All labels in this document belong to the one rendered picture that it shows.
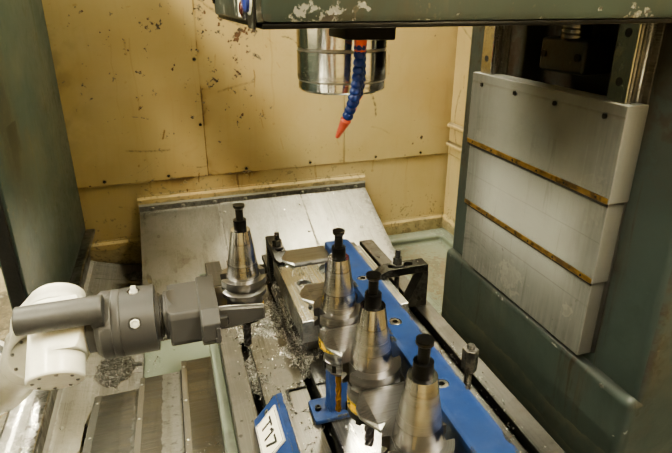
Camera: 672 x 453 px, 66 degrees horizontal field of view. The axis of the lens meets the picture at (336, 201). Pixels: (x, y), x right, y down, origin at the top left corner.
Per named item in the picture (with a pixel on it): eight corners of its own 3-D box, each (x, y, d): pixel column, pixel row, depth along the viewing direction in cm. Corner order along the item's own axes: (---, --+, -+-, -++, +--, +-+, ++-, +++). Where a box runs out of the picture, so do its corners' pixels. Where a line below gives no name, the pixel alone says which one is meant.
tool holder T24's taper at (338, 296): (363, 309, 64) (364, 260, 61) (331, 319, 62) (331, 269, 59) (345, 292, 67) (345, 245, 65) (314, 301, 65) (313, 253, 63)
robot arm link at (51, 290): (94, 348, 65) (51, 385, 72) (93, 283, 69) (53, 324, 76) (38, 346, 60) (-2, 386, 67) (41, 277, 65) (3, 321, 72)
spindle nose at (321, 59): (403, 91, 91) (406, 19, 87) (322, 98, 84) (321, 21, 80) (357, 80, 105) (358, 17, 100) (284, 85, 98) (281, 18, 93)
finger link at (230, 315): (264, 319, 72) (218, 326, 70) (263, 299, 71) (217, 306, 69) (266, 325, 70) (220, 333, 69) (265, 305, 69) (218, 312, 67)
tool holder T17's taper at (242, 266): (261, 279, 70) (259, 234, 67) (228, 284, 69) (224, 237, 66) (257, 264, 74) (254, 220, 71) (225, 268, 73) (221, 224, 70)
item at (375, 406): (367, 438, 47) (368, 431, 47) (348, 398, 52) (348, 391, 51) (436, 420, 49) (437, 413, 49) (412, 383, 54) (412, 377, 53)
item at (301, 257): (286, 270, 76) (286, 265, 76) (279, 254, 81) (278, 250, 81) (331, 263, 78) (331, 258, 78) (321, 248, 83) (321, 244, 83)
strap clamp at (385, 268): (375, 314, 120) (376, 256, 115) (369, 306, 123) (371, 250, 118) (426, 304, 124) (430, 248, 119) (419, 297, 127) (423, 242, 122)
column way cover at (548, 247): (575, 360, 105) (627, 106, 86) (454, 257, 147) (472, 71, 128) (595, 356, 106) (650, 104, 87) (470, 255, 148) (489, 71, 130)
